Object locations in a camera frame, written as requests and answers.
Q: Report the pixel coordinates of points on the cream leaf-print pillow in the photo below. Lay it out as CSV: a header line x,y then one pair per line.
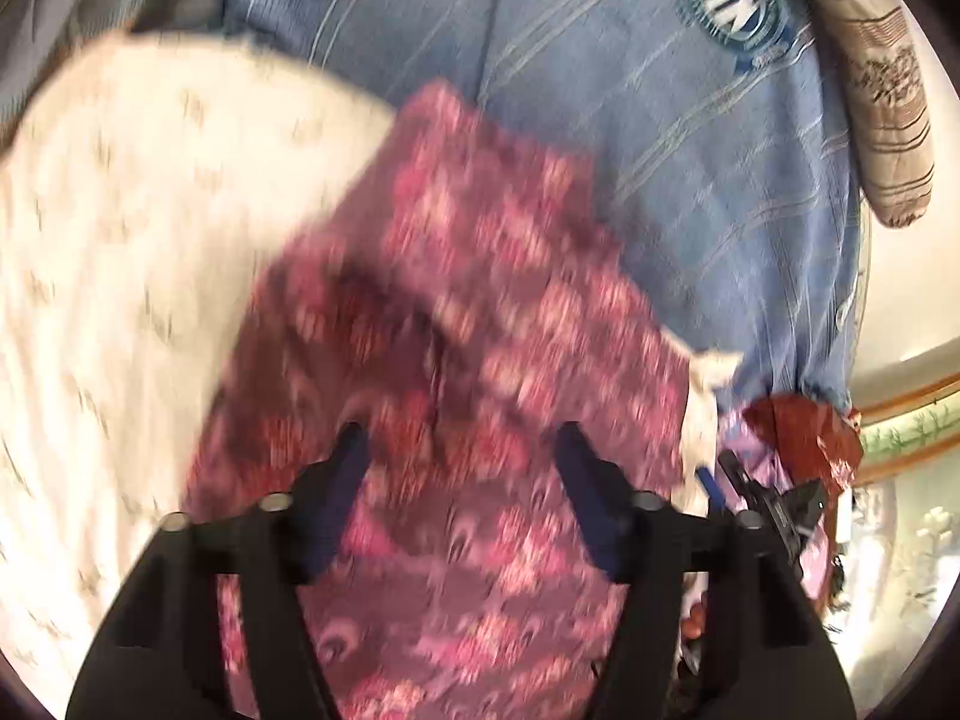
x,y
142,300

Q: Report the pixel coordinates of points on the purple floral garment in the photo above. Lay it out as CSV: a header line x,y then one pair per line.
x,y
757,457

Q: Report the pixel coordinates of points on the blue striped bedsheet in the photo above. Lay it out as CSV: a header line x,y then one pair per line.
x,y
600,90

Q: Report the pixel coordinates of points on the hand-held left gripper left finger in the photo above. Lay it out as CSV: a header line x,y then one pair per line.
x,y
343,480

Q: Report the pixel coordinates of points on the brown striped pillow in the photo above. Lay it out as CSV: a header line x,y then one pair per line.
x,y
885,97

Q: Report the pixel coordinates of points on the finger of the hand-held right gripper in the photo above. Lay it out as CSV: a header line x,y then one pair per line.
x,y
726,480

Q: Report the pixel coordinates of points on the maroon pink floral garment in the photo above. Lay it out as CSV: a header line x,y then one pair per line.
x,y
480,360

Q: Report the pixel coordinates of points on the red plastic bag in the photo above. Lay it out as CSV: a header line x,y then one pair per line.
x,y
806,435

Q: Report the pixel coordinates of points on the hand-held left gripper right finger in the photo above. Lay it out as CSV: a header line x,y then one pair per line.
x,y
589,495

